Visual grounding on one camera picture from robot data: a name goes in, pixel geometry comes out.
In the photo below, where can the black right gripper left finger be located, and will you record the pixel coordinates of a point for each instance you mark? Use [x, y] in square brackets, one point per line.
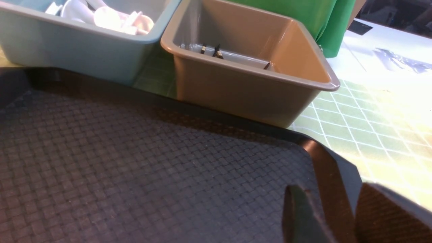
[301, 222]

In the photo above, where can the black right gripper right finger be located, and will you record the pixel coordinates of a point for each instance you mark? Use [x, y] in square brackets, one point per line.
[384, 216]

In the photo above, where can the white ceramic soup spoon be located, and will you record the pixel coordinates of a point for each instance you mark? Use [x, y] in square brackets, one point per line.
[98, 13]

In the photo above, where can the brown plastic bin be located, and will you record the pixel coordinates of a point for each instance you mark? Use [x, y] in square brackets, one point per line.
[249, 38]

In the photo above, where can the green cloth backdrop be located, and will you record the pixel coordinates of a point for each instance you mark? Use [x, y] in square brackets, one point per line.
[326, 20]

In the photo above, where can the black textured serving tray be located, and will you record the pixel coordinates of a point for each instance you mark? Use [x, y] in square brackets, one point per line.
[87, 161]

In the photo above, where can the teal plastic bin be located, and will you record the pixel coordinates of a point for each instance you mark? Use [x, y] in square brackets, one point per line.
[63, 34]

